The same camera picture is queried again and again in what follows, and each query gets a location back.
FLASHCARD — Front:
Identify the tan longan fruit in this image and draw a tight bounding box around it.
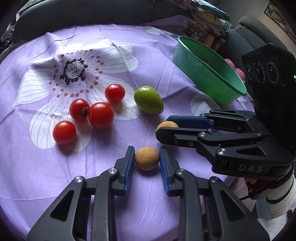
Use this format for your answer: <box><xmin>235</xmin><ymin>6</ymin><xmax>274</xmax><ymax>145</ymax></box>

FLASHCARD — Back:
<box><xmin>156</xmin><ymin>121</ymin><xmax>178</xmax><ymax>131</ymax></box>
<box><xmin>135</xmin><ymin>146</ymin><xmax>159</xmax><ymax>171</ymax></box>

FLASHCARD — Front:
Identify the green plastic bowl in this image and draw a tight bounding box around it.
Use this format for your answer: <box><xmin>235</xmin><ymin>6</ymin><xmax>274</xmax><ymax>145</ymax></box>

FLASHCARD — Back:
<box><xmin>172</xmin><ymin>36</ymin><xmax>247</xmax><ymax>108</ymax></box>

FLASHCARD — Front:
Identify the right striped sleeve forearm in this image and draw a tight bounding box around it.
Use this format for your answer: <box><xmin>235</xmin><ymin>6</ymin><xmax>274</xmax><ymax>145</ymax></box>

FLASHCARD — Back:
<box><xmin>266</xmin><ymin>168</ymin><xmax>295</xmax><ymax>218</ymax></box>

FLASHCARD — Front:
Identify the person's right hand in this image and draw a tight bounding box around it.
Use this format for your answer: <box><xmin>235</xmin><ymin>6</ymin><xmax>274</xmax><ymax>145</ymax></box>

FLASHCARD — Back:
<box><xmin>244</xmin><ymin>178</ymin><xmax>270</xmax><ymax>193</ymax></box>

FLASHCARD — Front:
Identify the pink pig toy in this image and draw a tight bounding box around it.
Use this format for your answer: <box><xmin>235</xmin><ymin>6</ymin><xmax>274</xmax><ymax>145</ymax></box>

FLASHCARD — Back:
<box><xmin>224</xmin><ymin>59</ymin><xmax>245</xmax><ymax>83</ymax></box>

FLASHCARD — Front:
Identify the grey armchair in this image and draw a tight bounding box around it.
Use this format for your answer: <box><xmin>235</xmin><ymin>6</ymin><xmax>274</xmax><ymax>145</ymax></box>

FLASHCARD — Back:
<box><xmin>221</xmin><ymin>15</ymin><xmax>287</xmax><ymax>62</ymax></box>

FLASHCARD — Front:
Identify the green plum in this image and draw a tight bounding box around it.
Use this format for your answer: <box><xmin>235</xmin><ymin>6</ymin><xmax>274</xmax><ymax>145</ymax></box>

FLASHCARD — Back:
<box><xmin>134</xmin><ymin>86</ymin><xmax>164</xmax><ymax>115</ymax></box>

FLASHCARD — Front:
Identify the yellow jar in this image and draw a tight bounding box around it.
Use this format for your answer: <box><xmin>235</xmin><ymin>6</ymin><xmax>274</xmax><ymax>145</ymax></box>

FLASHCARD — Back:
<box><xmin>203</xmin><ymin>34</ymin><xmax>215</xmax><ymax>48</ymax></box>

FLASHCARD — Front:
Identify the stack of colourful books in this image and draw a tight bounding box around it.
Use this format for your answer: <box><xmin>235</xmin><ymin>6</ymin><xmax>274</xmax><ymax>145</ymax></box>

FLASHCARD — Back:
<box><xmin>182</xmin><ymin>1</ymin><xmax>234</xmax><ymax>52</ymax></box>

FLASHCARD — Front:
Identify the red cherry tomato with stem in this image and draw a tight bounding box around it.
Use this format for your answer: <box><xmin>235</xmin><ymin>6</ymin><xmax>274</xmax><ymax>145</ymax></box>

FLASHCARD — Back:
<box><xmin>69</xmin><ymin>98</ymin><xmax>90</xmax><ymax>121</ymax></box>

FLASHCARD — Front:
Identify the purple floral tablecloth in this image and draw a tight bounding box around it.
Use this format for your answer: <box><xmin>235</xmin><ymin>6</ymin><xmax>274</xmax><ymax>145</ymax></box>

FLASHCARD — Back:
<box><xmin>0</xmin><ymin>14</ymin><xmax>255</xmax><ymax>241</ymax></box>

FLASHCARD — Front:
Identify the dark sofa backrest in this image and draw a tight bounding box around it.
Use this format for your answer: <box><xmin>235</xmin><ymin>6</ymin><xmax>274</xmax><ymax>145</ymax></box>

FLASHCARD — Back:
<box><xmin>14</xmin><ymin>0</ymin><xmax>192</xmax><ymax>43</ymax></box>

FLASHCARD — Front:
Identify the framed wall picture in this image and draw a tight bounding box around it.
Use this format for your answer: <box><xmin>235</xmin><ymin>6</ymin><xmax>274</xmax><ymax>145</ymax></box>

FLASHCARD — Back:
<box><xmin>269</xmin><ymin>0</ymin><xmax>295</xmax><ymax>35</ymax></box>

